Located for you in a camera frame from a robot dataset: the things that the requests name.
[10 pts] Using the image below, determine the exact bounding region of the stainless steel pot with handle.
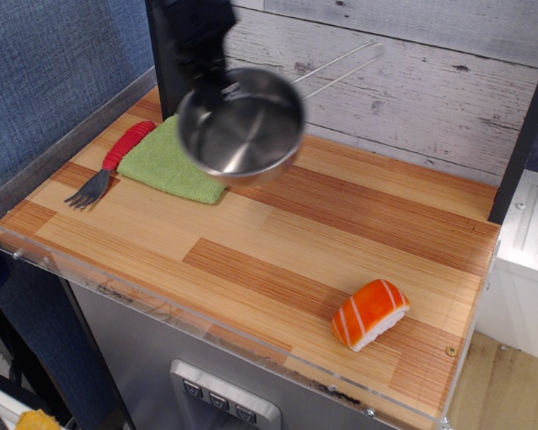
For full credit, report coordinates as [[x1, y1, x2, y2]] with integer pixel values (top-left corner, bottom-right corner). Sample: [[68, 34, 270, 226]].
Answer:
[[177, 40, 386, 188]]

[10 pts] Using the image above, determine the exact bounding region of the clear acrylic table guard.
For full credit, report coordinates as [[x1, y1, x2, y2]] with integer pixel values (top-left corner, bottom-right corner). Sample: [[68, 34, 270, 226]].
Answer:
[[0, 76, 499, 429]]

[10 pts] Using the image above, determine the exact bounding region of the steel cabinet control panel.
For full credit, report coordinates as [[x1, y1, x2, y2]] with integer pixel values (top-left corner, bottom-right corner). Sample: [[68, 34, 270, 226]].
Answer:
[[169, 359, 282, 429]]

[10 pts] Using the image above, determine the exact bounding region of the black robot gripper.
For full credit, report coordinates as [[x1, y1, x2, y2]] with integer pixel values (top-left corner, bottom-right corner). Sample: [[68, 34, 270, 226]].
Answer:
[[160, 0, 239, 112]]

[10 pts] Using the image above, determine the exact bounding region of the black right frame post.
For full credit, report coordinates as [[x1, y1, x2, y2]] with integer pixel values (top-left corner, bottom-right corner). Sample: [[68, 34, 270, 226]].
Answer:
[[488, 83, 538, 225]]

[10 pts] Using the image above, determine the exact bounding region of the red handled fork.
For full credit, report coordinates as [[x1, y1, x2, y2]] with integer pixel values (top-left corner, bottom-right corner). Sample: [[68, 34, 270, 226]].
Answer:
[[65, 121, 156, 209]]

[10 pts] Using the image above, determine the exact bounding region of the yellow object bottom left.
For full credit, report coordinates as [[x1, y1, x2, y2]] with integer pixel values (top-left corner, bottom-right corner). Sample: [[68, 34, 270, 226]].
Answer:
[[14, 409, 62, 430]]

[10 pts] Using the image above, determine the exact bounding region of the white box on right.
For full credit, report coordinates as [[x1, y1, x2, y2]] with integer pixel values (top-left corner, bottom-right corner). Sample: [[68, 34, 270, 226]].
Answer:
[[475, 170, 538, 357]]

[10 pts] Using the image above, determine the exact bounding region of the orange and white salmon sushi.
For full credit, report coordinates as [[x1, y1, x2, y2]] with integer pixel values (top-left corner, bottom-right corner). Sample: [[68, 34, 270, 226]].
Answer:
[[331, 279, 411, 352]]

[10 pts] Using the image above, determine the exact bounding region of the green folded cloth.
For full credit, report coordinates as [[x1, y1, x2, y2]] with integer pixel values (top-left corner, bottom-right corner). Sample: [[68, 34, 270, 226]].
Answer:
[[117, 115, 226, 204]]

